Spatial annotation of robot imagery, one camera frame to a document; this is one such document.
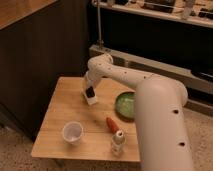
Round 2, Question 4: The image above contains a wooden table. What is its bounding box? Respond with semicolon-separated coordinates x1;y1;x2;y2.
31;77;140;162

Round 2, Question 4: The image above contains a dark wooden cabinet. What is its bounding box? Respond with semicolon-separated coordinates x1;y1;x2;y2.
0;0;89;140

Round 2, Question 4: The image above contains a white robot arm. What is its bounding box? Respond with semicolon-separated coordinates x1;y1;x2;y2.
83;54;195;171

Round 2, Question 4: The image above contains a white paper cup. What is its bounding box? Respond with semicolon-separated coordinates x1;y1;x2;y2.
62;121;83;145

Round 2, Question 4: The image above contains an orange carrot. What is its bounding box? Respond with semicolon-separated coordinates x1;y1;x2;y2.
106;117;119;133

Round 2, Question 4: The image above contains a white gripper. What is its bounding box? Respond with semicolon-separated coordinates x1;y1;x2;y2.
83;72;99;90

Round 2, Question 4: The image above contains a metal shelf rack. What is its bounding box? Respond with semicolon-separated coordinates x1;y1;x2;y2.
89;0;213;116

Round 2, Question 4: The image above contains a small clear bottle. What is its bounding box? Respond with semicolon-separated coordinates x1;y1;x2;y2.
111;130;126;156

